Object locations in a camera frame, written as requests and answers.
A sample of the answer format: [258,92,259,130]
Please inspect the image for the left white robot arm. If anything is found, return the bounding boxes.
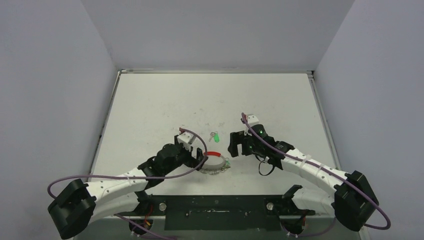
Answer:
[47,128,208,240]

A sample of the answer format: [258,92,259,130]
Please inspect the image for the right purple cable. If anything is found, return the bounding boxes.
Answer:
[241,112,392,238]

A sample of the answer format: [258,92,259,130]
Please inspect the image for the large keyring with small rings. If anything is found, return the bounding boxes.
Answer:
[200,151,230,175]

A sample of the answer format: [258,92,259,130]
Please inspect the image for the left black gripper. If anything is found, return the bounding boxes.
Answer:
[163,135,208,176]

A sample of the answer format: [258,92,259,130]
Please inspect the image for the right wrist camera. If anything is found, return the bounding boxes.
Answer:
[245,114,260,127]

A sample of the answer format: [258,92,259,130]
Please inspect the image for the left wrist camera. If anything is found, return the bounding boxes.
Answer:
[176,131,196,147]

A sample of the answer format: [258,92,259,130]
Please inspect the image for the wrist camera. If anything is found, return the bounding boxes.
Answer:
[176,131,196,147]
[245,114,260,127]

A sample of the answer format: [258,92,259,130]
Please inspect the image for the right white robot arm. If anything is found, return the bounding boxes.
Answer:
[228,124,379,232]

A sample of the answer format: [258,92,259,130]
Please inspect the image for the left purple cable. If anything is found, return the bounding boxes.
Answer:
[46,127,210,240]

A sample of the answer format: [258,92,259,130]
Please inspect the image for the purple cable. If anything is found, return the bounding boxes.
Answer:
[46,127,210,240]
[241,112,392,238]

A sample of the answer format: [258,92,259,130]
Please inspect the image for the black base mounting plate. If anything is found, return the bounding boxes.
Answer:
[124,195,315,231]

